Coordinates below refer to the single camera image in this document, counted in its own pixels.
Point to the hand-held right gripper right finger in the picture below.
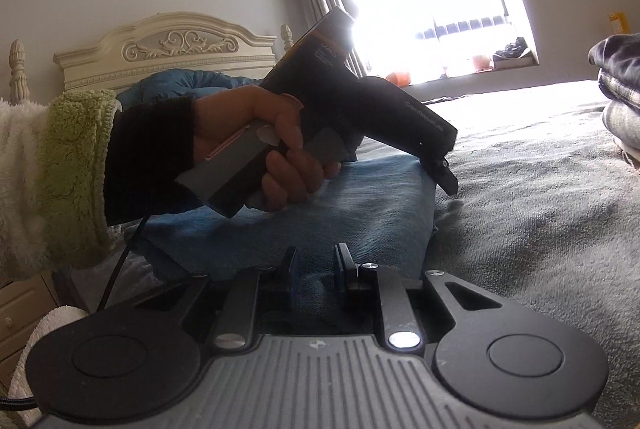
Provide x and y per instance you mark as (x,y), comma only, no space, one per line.
(340,269)

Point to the blue duvet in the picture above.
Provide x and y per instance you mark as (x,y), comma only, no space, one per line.
(165,84)

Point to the orange windowsill item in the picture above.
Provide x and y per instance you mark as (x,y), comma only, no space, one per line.
(399,78)

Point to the small dark windowsill object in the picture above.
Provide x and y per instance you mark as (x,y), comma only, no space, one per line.
(510,49)

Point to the plaid folded garment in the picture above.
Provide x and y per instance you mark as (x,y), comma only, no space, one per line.
(622,91)

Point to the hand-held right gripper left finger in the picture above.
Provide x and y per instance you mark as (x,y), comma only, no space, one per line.
(292,274)

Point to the red pot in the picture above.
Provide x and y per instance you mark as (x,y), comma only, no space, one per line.
(481,63)

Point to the light blue jeans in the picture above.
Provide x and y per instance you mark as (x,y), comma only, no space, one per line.
(350,209)

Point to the dark folded garment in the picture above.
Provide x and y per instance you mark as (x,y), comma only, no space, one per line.
(617,56)

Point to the yellow box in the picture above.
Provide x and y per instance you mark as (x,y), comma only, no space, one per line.
(616,23)

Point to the white fleece robe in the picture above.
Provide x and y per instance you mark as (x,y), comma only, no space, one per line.
(45,334)

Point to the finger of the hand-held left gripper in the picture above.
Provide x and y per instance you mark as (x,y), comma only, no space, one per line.
(445,176)

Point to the cream carved headboard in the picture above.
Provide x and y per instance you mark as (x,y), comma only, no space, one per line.
(175,49)

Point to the cream nightstand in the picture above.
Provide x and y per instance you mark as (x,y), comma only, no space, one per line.
(25,309)

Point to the person's left hand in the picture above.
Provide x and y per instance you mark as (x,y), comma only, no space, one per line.
(230,119)

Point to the light grey folded garment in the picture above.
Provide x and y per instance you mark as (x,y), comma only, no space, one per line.
(622,134)

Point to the grey bed blanket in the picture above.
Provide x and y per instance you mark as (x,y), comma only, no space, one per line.
(525,219)

